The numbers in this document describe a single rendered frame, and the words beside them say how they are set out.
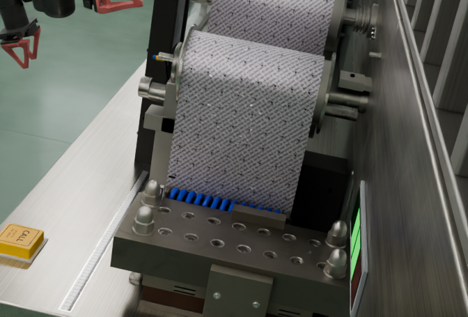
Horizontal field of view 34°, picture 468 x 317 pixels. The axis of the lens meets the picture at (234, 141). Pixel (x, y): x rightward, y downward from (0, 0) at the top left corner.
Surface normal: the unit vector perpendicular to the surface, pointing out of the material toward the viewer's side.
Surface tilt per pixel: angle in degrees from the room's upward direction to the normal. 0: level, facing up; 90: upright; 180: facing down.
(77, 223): 0
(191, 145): 90
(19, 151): 0
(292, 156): 90
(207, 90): 90
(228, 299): 90
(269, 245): 0
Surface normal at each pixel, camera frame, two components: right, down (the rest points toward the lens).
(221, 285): -0.15, 0.38
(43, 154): 0.16, -0.90
